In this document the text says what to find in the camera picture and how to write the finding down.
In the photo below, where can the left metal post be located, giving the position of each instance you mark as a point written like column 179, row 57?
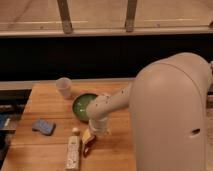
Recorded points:
column 65, row 16

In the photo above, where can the blue sponge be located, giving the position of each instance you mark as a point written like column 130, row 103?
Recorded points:
column 44, row 127

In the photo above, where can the metal post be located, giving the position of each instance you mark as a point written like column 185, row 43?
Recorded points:
column 65, row 16
column 130, row 15

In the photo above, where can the green bowl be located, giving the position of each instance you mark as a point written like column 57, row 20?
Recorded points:
column 80, row 104

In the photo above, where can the white ceramic cup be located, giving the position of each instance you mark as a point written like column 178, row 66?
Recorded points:
column 63, row 85

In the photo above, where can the right metal post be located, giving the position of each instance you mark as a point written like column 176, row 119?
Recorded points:
column 130, row 15

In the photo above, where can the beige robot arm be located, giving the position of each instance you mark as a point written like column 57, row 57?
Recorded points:
column 167, row 104

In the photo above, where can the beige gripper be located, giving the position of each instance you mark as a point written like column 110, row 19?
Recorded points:
column 97, row 127

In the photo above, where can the white speckled bottle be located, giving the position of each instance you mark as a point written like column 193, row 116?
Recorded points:
column 73, row 151

